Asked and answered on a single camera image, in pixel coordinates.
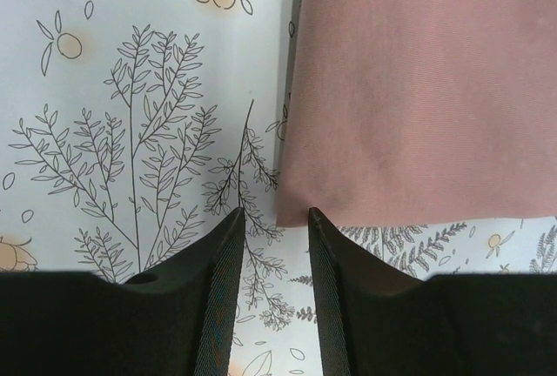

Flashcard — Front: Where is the pink t shirt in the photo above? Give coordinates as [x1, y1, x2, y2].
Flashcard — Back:
[277, 0, 556, 227]

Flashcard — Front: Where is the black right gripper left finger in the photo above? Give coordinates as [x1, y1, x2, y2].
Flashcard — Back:
[1, 208, 245, 375]

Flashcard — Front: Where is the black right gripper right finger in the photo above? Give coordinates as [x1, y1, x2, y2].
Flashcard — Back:
[308, 208, 556, 375]

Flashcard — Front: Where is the floral patterned table mat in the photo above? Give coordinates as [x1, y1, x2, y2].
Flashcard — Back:
[1, 0, 556, 375]

